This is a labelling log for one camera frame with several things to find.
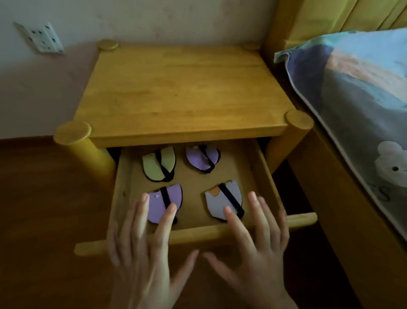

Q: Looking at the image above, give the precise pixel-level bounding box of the person's left hand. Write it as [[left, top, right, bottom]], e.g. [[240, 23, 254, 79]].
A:
[[106, 192, 200, 309]]

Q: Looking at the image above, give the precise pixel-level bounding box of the person's right hand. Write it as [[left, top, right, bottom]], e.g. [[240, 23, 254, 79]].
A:
[[202, 191, 299, 309]]

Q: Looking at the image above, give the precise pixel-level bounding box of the large purple folded pouch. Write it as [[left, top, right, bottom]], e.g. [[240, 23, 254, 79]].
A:
[[146, 183, 184, 225]]

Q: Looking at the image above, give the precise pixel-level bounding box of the grey folded pouch orange patch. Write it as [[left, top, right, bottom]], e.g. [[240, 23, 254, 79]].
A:
[[204, 180, 245, 222]]

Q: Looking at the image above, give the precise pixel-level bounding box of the wooden nightstand drawer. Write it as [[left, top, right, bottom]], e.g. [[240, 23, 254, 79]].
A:
[[74, 139, 318, 257]]

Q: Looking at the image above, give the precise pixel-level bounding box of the small purple folded pouch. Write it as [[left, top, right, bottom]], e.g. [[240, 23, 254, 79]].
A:
[[185, 144, 221, 174]]

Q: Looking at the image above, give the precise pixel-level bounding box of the yellow wooden nightstand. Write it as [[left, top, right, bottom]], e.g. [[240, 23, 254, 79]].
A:
[[53, 39, 315, 191]]

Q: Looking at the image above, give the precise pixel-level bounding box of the blue cartoon print quilt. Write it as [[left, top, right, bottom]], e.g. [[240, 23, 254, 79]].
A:
[[274, 28, 407, 240]]

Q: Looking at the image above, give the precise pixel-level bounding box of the green folded pouch black strap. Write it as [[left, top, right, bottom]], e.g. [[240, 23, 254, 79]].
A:
[[142, 145, 177, 183]]

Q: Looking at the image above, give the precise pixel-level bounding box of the yellow wooden bed frame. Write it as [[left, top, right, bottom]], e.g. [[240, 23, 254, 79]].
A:
[[263, 0, 407, 309]]

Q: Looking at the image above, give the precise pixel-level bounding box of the white wall socket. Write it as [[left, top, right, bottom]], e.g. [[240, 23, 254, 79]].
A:
[[13, 22, 65, 55]]

